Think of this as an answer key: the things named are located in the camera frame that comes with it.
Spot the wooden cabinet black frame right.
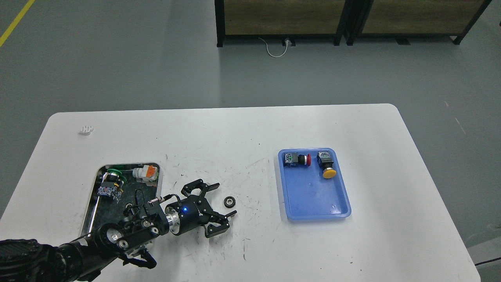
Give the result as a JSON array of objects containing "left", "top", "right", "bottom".
[{"left": 343, "top": 0, "right": 493, "bottom": 46}]

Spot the wooden cabinet black frame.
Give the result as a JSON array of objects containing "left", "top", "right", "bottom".
[
  {"left": 343, "top": 0, "right": 493, "bottom": 46},
  {"left": 214, "top": 0, "right": 354, "bottom": 47}
]

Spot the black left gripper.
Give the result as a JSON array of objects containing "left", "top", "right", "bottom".
[{"left": 165, "top": 179, "right": 237, "bottom": 239}]

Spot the silver metal tray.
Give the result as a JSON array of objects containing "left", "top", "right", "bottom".
[{"left": 81, "top": 163, "right": 162, "bottom": 235}]

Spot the green push button switch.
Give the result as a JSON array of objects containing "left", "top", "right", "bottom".
[{"left": 97, "top": 168, "right": 127, "bottom": 202}]

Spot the yellow push button switch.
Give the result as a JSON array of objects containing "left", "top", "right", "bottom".
[{"left": 317, "top": 151, "right": 337, "bottom": 179}]

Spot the orange white switch module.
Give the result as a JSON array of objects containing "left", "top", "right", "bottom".
[{"left": 132, "top": 165, "right": 159, "bottom": 183}]

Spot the red push button switch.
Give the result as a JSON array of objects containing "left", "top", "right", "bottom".
[{"left": 283, "top": 152, "right": 312, "bottom": 167}]

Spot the blue plastic tray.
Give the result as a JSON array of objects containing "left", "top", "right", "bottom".
[{"left": 276, "top": 148, "right": 352, "bottom": 222}]

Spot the white power cable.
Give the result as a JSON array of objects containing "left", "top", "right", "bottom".
[{"left": 258, "top": 37, "right": 294, "bottom": 58}]

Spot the small white plastic part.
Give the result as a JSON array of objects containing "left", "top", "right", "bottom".
[{"left": 78, "top": 126, "right": 94, "bottom": 136}]

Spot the wooden cabinet black frame left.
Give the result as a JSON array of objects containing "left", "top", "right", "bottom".
[{"left": 214, "top": 0, "right": 354, "bottom": 47}]

